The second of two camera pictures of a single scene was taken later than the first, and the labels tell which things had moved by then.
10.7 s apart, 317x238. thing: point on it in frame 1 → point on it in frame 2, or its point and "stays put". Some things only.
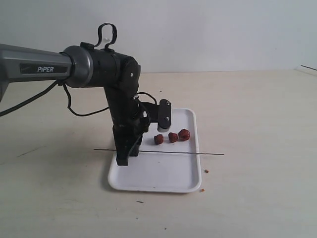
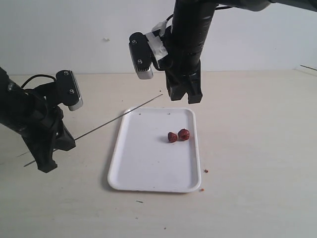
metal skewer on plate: [308, 67] stays put
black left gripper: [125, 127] → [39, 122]
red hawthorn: [184, 135] stays put
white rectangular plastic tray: [168, 161] stays put
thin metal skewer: [162, 151] → [107, 122]
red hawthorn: [173, 137] stays put
